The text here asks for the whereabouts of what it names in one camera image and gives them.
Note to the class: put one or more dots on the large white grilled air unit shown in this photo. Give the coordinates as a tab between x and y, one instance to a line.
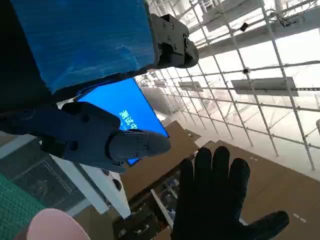
37	180

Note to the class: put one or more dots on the grey ceiling light panel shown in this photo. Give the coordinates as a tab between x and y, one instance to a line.
265	86
191	86

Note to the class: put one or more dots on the blue monitor screen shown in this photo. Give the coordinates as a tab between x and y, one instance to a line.
130	105

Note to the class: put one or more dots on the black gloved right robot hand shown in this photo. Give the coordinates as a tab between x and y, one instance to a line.
212	200

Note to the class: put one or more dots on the pink bowl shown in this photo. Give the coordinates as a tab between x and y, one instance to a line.
55	227

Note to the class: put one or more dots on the green cutting mat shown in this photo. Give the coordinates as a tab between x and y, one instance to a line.
15	207

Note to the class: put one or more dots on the white metal truss grid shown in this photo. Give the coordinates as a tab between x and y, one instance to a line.
292	100

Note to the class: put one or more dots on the black left robot hand, blue tape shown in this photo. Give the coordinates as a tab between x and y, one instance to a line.
82	42

